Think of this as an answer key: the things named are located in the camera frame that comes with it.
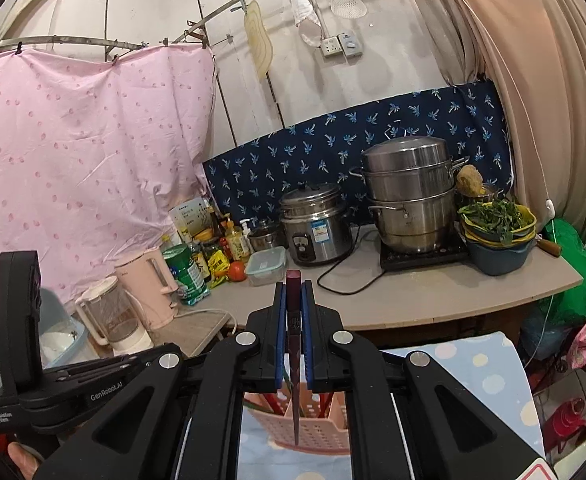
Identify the yellow pump bottle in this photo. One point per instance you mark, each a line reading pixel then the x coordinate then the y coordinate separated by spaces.
pixel 238 242

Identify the person's left hand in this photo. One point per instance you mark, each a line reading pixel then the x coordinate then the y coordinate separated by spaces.
pixel 23 462

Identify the navy printed cloth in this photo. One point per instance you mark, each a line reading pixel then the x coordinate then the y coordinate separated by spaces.
pixel 323 140

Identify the pink electric kettle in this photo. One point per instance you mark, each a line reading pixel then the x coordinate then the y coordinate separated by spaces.
pixel 145 285

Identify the red chopstick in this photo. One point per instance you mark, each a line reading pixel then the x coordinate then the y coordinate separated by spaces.
pixel 327 404
pixel 272 404

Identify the white hanging cloth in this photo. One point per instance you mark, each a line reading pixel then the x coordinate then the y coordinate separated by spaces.
pixel 300 7

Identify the dark maroon chopstick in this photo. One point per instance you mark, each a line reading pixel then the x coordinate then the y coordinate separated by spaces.
pixel 293 320

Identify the blue bowl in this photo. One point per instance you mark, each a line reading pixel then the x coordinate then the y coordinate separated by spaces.
pixel 503 260

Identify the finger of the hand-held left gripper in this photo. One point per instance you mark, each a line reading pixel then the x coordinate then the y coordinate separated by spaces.
pixel 103 366

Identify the red tomato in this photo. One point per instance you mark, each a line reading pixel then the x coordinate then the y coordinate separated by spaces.
pixel 236 270

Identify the metal curtain rail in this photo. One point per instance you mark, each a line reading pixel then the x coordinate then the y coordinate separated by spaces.
pixel 73 41

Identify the yellow bowl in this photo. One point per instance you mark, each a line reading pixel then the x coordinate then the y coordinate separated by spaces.
pixel 525 222

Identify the red plastic object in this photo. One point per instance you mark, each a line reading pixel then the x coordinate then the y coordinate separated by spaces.
pixel 565 425

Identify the beige curtain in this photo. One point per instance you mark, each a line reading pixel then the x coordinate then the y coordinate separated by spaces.
pixel 548 85

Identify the green plastic bag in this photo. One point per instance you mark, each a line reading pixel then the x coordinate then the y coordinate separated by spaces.
pixel 570 255

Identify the pink dotted cloth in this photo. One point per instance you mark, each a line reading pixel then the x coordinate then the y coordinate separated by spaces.
pixel 83 160

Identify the light blue plastic basin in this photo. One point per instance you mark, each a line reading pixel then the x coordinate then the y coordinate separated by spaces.
pixel 60 335

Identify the dark sauce bottle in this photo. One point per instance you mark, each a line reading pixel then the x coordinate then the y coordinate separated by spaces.
pixel 215 225

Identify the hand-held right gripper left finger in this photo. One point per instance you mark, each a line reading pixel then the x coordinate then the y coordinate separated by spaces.
pixel 280 340

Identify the wooden counter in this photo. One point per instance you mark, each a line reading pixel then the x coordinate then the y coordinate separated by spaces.
pixel 448 285

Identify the yellow snack packet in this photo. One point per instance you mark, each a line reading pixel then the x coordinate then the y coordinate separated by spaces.
pixel 219 266

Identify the green can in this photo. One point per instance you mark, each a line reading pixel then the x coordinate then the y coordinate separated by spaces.
pixel 188 275

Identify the pink perforated utensil basket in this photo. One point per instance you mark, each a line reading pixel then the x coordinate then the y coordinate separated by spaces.
pixel 318 432

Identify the wall switch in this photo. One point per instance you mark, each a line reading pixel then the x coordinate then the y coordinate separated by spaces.
pixel 351 44

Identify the silver rice cooker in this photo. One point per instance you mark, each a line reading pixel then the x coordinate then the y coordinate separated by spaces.
pixel 315 225

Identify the stacked steel steamer pot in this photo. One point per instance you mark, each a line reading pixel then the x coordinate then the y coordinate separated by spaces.
pixel 408 190

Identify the black induction cooker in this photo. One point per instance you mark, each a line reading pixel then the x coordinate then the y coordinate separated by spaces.
pixel 423 259

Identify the white carton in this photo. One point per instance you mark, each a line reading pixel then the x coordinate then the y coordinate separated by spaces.
pixel 188 217

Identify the wall socket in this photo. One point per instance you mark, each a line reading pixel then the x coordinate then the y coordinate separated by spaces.
pixel 331 47

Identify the green leafy vegetables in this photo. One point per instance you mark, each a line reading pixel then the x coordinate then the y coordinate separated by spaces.
pixel 493 215

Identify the clear plastic food container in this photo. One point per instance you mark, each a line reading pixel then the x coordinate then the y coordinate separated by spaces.
pixel 266 266

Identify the beige hanging board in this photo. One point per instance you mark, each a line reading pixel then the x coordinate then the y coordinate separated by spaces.
pixel 259 40

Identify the small lidded steel pot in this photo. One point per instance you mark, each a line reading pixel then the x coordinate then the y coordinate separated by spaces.
pixel 263 237

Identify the white red-bordered card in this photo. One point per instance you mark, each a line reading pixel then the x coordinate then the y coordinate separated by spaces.
pixel 538 471

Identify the white blender jug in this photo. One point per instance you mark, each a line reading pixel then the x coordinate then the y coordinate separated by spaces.
pixel 108 315

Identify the blue planet print tablecloth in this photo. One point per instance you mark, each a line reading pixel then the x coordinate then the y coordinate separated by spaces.
pixel 473 380

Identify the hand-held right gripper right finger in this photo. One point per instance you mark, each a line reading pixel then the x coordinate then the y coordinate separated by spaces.
pixel 307 340

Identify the brown loofah sponge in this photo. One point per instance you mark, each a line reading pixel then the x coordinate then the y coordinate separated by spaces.
pixel 469 180

